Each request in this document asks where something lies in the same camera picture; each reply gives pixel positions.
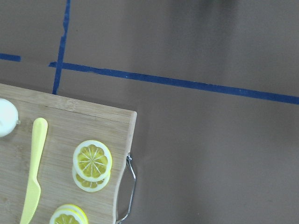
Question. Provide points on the upper top lemon slice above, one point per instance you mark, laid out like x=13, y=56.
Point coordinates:
x=92, y=160

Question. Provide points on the upper bottom lemon slice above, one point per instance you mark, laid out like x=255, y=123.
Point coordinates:
x=87, y=185

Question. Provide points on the yellow plastic knife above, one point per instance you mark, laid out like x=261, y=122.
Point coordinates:
x=33, y=191

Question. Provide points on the lower lemon slice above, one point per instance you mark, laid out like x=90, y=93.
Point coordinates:
x=68, y=214

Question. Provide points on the wooden cutting board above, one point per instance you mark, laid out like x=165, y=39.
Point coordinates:
x=70, y=122

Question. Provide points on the lemon slice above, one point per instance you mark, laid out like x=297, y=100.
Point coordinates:
x=68, y=214
x=92, y=160
x=87, y=185

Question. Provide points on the white steamed bun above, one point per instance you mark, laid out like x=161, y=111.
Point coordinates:
x=9, y=117

